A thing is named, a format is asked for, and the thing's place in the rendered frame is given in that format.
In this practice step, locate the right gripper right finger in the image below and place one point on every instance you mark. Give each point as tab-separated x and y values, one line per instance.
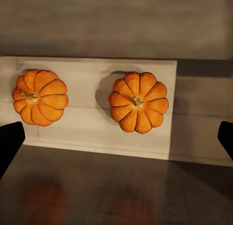
225	136

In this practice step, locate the pumpkin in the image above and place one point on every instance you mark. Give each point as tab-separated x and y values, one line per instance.
40	97
138	102

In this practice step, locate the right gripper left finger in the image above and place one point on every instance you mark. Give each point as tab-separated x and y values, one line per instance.
12	137

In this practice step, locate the cabinet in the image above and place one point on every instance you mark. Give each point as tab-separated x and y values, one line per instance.
84	169

